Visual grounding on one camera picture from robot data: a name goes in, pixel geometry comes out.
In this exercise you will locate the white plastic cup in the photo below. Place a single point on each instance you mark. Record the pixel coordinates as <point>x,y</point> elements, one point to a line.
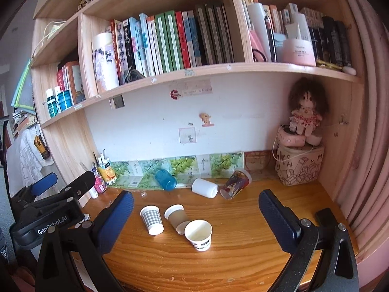
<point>205,187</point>

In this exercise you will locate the teal box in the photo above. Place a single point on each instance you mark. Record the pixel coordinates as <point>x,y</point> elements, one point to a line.
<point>66,100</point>

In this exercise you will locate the square wall sticker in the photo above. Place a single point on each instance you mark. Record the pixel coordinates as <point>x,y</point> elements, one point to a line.
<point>187,135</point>

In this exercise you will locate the green framed board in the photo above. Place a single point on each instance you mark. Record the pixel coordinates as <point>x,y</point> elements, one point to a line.
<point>22,88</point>

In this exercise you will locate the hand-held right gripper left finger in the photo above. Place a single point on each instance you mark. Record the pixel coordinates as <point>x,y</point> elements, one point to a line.
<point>117,219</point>

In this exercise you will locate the gold hair clip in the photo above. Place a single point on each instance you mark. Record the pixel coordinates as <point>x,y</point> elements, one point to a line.
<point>329,64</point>

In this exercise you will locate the printed storage box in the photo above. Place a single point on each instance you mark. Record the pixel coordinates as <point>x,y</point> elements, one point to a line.
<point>299,167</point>

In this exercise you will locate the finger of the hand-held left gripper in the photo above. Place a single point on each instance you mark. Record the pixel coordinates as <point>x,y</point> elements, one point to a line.
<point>44,184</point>
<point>80,182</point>

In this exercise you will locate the rag doll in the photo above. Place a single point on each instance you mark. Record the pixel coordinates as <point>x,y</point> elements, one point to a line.
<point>307,109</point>

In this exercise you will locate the blue plastic cup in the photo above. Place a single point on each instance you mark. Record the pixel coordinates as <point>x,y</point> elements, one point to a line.
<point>165,180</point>

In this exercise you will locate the red round wall sticker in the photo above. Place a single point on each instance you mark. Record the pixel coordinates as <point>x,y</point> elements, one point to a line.
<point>174,94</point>

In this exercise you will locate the dark crumpled cloth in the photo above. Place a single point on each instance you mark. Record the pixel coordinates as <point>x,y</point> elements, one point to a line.
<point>132,76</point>

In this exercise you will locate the pink curtain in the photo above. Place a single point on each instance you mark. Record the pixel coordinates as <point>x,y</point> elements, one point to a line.
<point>372,127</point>

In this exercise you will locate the yellow bottle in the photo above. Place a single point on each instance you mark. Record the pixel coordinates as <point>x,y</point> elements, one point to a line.
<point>107,172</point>

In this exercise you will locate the pink cream jar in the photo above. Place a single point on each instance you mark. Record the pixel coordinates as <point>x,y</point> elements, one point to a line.
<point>299,51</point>

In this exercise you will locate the white printed paper roll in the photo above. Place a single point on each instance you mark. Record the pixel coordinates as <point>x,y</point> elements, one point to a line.
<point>105,64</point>

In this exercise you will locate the white lace cloth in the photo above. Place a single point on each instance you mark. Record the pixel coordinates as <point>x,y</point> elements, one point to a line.
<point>27,158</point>

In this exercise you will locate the small white bottle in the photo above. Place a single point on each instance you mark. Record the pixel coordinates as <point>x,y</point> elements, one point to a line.
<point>93,192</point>

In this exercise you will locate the pink bottle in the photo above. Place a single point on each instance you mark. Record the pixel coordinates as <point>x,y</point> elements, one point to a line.
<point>100,184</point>

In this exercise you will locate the row of red books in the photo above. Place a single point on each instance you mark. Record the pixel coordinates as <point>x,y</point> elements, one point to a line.
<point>73,82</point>

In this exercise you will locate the leaf printed panel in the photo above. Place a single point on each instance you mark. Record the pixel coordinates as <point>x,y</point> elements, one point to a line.
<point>179,165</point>

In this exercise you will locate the pink pouch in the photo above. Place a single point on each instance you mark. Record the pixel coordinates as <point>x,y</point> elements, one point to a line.
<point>256,41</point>

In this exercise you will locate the row of dark books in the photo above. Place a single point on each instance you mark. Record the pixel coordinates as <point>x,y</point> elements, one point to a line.
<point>329,39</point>

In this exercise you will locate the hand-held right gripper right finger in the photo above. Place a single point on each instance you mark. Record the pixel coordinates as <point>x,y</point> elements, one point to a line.
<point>275,219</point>

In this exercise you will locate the clear printed plastic cup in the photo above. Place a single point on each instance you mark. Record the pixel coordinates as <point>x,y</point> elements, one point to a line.
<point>235,184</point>

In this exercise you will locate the checked paper cup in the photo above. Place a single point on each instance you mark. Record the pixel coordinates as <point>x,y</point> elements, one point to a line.
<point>152,219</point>

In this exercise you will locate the brown paper cup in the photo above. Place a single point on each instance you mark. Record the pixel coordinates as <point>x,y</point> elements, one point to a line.
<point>177,217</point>

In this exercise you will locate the row of colourful books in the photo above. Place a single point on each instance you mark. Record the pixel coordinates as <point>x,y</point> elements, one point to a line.
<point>170,42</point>

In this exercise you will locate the face mask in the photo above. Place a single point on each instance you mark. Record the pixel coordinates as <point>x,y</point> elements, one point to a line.
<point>54,27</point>

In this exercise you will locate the cartoon wall sticker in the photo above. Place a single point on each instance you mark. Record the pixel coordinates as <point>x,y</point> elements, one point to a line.
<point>206,119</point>

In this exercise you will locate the yellow black hanging charm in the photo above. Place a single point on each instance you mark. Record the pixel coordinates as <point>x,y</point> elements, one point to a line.
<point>41,146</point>

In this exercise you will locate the white paper cup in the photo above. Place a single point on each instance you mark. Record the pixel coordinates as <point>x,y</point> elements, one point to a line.
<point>199,234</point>

